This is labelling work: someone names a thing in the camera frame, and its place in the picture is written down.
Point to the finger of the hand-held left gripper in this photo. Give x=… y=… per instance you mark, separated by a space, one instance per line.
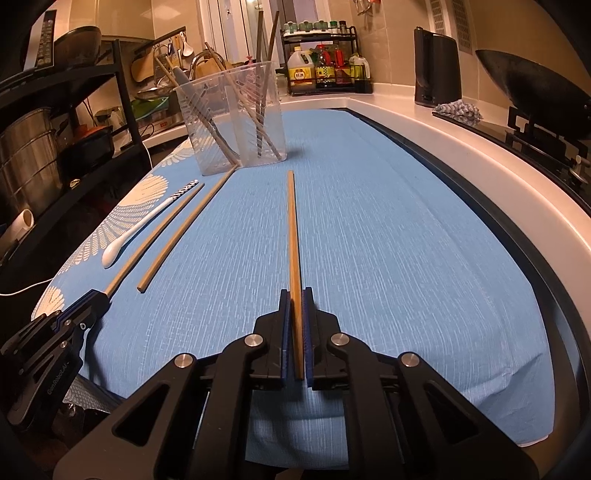
x=90 y=316
x=78 y=302

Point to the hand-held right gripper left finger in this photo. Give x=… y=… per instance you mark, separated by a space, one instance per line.
x=286 y=341

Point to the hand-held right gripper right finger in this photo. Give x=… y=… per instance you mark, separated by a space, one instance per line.
x=308 y=341

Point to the clear plastic container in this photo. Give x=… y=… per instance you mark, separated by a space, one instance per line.
x=277 y=92

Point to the white ceramic spoon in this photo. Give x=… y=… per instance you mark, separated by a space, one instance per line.
x=113 y=254

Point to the white plastic pipe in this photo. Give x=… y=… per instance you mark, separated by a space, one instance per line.
x=21 y=224

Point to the blue patterned tablecloth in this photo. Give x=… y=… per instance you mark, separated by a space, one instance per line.
x=392 y=230

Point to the stainless steel stockpot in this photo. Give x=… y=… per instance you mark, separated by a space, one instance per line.
x=27 y=161

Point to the orange lidded pot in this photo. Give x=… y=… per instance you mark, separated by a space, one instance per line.
x=92 y=138

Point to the green plastic colander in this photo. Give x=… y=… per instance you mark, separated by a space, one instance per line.
x=152 y=110

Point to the black metal shelf rack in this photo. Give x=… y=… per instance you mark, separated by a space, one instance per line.
x=122 y=92

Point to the steel bowl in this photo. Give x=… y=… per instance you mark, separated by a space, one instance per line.
x=157 y=93

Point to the small wooden cutting board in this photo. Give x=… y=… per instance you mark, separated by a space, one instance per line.
x=141 y=69

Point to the black spice rack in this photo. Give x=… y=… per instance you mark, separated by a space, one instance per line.
x=318 y=91

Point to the black frying pan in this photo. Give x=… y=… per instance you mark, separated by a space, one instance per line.
x=78 y=44

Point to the black microwave oven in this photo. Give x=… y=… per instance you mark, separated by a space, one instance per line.
x=44 y=41

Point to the large yellow label jug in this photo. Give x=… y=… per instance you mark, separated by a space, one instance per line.
x=301 y=74

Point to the red cap sauce bottle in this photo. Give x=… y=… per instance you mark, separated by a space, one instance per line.
x=324 y=71

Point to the blue white dishcloth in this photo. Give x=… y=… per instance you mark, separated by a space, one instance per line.
x=457 y=110

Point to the chrome faucet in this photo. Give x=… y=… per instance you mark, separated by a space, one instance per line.
x=202 y=55

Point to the white rice paddle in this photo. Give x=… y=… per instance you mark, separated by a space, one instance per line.
x=188 y=48

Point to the yellow cooking oil jug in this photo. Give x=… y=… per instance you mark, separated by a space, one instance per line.
x=360 y=69

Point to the black electric kettle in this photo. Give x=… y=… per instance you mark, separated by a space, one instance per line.
x=436 y=69

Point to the black gas stove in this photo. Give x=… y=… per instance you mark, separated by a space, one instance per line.
x=521 y=124

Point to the white framed window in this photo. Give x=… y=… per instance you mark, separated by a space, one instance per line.
x=212 y=27

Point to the green lid spice jar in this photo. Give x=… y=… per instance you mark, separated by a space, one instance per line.
x=289 y=28
x=320 y=26
x=305 y=27
x=333 y=26

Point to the black wok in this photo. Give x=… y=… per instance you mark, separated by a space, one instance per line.
x=540 y=87

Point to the white vent grille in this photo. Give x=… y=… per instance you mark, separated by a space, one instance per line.
x=436 y=14
x=460 y=23

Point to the wall power socket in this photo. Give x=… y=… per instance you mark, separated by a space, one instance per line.
x=108 y=116

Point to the beige wall shelf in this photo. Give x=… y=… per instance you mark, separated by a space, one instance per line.
x=127 y=42

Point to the black wall utensil rail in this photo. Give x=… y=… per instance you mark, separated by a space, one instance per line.
x=168 y=38

